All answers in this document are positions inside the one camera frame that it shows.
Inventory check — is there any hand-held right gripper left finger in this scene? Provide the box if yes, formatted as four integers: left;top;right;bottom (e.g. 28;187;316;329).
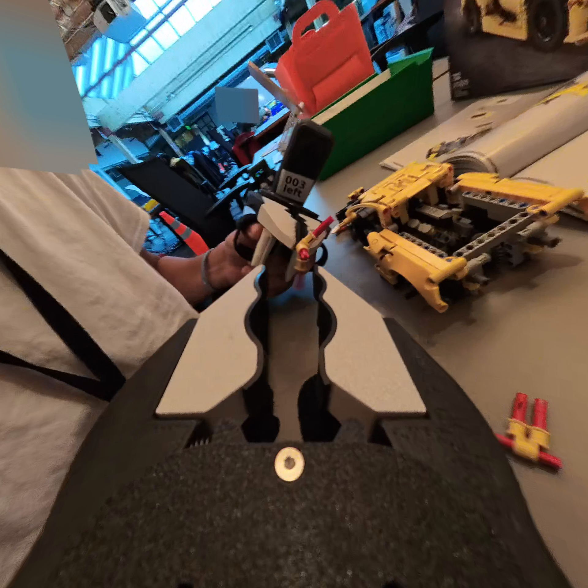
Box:
155;266;281;443

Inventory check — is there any black shoulder strap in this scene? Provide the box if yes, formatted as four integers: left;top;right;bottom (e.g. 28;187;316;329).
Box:
0;250;127;401

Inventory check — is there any orange traffic cone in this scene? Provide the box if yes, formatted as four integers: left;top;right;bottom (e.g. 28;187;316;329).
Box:
158;211;211;258

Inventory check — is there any green plastic bin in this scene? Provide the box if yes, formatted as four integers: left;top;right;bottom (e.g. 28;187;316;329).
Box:
312;47;435;181

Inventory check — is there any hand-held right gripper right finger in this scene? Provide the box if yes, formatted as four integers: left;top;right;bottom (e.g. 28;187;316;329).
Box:
298;266;429;443

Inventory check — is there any toy car set box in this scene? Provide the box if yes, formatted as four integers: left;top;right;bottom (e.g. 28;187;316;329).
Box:
443;0;588;102

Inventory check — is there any skylight window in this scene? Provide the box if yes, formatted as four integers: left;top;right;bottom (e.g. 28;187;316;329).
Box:
73;0;230;97

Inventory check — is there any red office chair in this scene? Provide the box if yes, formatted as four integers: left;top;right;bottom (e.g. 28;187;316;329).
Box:
232;132;262;166

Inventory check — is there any orange container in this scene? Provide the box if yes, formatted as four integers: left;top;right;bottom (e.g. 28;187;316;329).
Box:
275;0;376;116

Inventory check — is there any blue wristband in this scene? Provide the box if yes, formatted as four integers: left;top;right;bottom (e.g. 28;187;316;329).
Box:
200;248;217;293

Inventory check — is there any black office chair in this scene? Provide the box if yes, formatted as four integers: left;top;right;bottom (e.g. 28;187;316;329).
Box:
119;156;258;249

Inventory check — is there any person's left hand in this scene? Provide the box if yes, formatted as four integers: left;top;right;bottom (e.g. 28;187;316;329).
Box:
203;224;296;299

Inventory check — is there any open instruction booklet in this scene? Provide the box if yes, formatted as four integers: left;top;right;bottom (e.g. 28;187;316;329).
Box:
380;73;588;221

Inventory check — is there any yellow brick toy car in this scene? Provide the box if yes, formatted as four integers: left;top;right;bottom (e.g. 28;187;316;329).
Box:
334;161;586;313

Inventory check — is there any white ceiling device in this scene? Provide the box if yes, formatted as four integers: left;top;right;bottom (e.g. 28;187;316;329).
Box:
94;0;148;42

